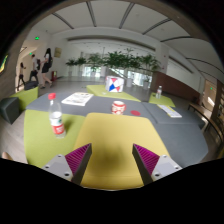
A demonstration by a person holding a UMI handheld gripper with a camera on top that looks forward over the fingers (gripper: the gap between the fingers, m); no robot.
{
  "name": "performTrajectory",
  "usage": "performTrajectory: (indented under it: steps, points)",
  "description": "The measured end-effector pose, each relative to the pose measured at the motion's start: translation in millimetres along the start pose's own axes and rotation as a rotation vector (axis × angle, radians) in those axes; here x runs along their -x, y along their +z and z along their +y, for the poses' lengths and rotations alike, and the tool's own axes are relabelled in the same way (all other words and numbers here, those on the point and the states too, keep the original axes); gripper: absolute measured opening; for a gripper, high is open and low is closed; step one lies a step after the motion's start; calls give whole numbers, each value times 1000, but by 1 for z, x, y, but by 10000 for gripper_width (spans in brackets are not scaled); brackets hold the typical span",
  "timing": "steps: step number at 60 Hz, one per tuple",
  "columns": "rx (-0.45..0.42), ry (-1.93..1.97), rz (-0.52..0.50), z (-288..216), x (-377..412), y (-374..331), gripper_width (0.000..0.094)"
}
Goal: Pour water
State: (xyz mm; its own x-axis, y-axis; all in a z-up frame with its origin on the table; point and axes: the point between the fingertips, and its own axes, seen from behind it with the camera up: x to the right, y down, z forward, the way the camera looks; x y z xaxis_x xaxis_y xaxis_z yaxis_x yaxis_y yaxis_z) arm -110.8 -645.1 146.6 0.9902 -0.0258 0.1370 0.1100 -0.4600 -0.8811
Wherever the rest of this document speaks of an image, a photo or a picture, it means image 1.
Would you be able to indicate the dark grey stool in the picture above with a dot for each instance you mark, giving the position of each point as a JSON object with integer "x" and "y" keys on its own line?
{"x": 9, "y": 110}

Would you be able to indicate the lime green seat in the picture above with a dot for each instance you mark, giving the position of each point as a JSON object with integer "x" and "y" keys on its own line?
{"x": 26, "y": 96}

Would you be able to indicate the yellow-edged printed booklet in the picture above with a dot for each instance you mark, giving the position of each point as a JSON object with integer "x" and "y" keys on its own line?
{"x": 170, "y": 111}

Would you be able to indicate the red white blue cube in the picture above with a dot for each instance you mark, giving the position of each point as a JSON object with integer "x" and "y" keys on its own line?
{"x": 114, "y": 84}

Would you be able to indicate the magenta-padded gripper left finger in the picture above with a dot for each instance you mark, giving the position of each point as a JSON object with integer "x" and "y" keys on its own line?
{"x": 60, "y": 165}

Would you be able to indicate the wooden bench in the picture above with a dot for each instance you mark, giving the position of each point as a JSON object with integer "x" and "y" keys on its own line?
{"x": 208, "y": 120}

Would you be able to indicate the red fire extinguisher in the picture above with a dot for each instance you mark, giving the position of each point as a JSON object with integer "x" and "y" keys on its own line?
{"x": 54, "y": 76}

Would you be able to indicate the row of potted green plants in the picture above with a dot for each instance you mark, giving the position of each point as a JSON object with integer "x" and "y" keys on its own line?
{"x": 116, "y": 60}

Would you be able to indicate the black bag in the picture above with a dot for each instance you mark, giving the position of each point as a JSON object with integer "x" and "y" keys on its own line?
{"x": 31, "y": 85}

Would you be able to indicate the green exit sign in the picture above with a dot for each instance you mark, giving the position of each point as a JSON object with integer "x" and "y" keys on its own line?
{"x": 36, "y": 38}

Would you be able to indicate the clear red-capped water bottle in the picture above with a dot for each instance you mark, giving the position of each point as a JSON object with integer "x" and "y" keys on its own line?
{"x": 57, "y": 121}

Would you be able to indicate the red floral mug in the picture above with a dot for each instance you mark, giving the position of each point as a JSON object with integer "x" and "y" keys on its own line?
{"x": 118, "y": 108}

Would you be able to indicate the framed wall picture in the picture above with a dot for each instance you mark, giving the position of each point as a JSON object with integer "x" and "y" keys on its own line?
{"x": 58, "y": 52}

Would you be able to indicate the person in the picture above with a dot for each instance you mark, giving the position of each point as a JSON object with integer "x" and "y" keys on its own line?
{"x": 34, "y": 68}
{"x": 46, "y": 65}
{"x": 21, "y": 74}

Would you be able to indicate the white printed booklet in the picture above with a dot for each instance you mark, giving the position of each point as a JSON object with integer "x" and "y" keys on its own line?
{"x": 77, "y": 99}

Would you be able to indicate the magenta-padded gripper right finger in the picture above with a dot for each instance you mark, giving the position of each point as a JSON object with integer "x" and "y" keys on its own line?
{"x": 163, "y": 165}

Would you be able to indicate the small clear water bottle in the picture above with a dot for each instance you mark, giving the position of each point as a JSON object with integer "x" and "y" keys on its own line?
{"x": 159, "y": 93}

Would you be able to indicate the small lime green table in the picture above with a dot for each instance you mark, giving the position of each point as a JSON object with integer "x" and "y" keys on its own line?
{"x": 163, "y": 101}

